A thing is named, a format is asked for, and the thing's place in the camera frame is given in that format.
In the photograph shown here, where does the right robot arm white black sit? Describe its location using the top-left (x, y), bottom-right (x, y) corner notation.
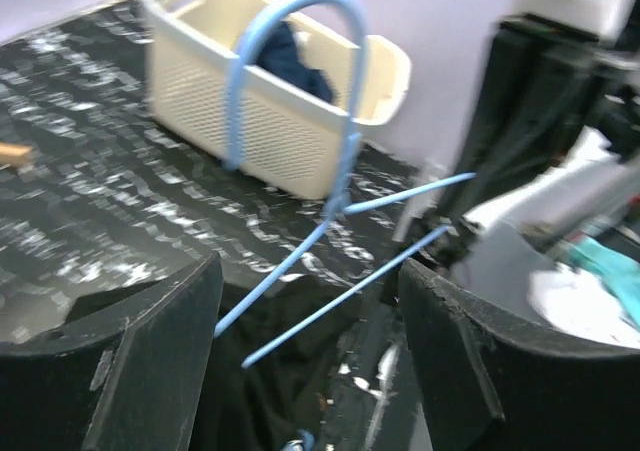
top-left (394, 0), bottom-right (639, 349)

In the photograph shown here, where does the cream laundry basket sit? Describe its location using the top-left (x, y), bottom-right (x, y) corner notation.
top-left (142, 0), bottom-right (412, 200)

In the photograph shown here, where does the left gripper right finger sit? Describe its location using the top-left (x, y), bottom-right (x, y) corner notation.
top-left (399, 260), bottom-right (639, 451)

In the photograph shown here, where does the black graphic t shirt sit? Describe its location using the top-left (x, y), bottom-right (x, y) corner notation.
top-left (69, 270), bottom-right (416, 451)

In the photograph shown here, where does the wooden clothes rack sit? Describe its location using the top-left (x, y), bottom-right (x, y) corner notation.
top-left (0, 142), bottom-right (33, 168)

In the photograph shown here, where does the navy blue t shirt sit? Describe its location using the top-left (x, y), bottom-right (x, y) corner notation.
top-left (255, 21), bottom-right (334, 103)

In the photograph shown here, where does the light blue hanger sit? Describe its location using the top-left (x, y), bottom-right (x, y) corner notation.
top-left (214, 0), bottom-right (477, 370)

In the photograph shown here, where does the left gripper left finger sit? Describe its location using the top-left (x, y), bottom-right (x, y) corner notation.
top-left (1, 254), bottom-right (223, 450)

